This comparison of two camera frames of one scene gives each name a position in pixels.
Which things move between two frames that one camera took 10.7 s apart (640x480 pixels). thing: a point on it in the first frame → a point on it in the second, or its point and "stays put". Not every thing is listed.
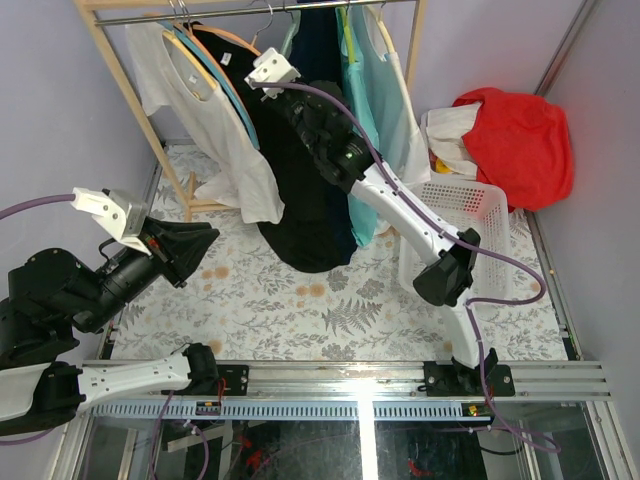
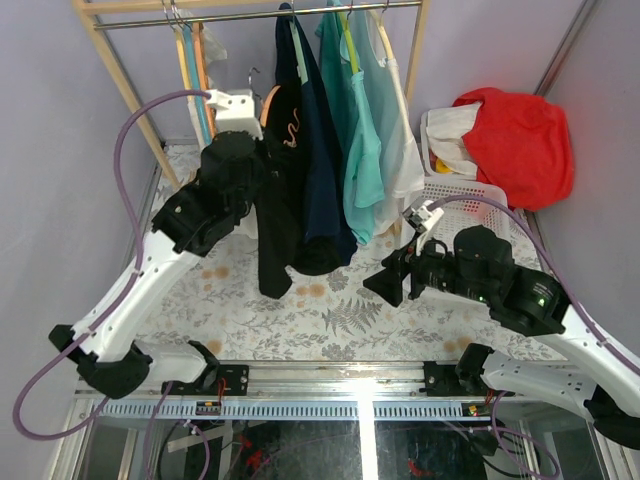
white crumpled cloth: (445, 129) stays put
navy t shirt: (316, 46) → (333, 238)
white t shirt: (169, 75) → (213, 50)
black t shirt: (316, 231) → (280, 206)
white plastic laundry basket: (457, 205) stays put
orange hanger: (250, 47) → (267, 100)
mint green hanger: (287, 45) → (301, 68)
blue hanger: (218, 73) → (195, 76)
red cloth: (521, 144) stays put
